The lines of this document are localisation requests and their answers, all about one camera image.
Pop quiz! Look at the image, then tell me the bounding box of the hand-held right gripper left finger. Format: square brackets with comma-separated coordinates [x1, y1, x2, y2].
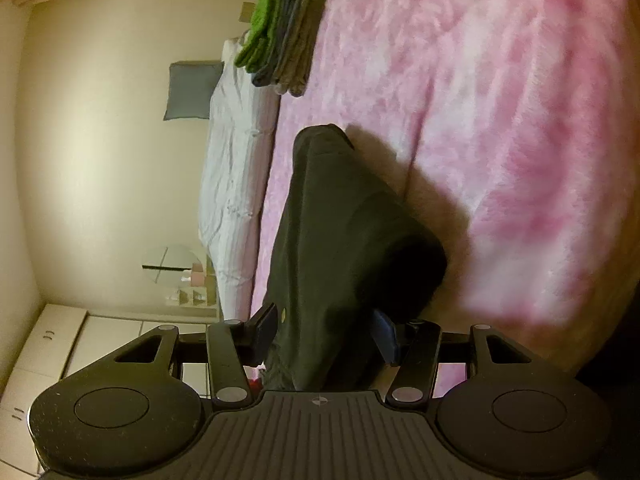
[112, 302, 279, 408]

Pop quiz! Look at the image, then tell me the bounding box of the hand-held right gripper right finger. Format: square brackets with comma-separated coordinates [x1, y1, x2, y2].
[372, 309, 532, 406]

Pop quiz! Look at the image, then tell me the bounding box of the black garment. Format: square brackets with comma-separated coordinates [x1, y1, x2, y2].
[260, 124, 448, 394]

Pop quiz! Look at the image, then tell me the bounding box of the small white tiered shelf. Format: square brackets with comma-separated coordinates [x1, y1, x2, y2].
[167, 285, 211, 307]

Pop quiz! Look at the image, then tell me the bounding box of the white striped duvet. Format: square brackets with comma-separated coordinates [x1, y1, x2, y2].
[197, 37, 282, 322]

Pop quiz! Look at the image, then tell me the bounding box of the cream wardrobe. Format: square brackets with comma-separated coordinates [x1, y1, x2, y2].
[0, 302, 222, 480]

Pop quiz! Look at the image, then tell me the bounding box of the pink floral blanket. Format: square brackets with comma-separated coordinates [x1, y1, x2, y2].
[250, 0, 640, 397]

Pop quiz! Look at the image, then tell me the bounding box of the grey-blue square cushion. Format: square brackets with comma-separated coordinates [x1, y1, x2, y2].
[164, 60, 224, 122]

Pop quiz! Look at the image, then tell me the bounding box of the brown garment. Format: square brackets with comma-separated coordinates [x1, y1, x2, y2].
[272, 0, 334, 99]

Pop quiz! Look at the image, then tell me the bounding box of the green garment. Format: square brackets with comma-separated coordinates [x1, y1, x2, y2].
[234, 0, 302, 74]

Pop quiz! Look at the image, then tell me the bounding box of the round wall mirror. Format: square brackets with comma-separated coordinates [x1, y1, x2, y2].
[142, 244, 206, 286]

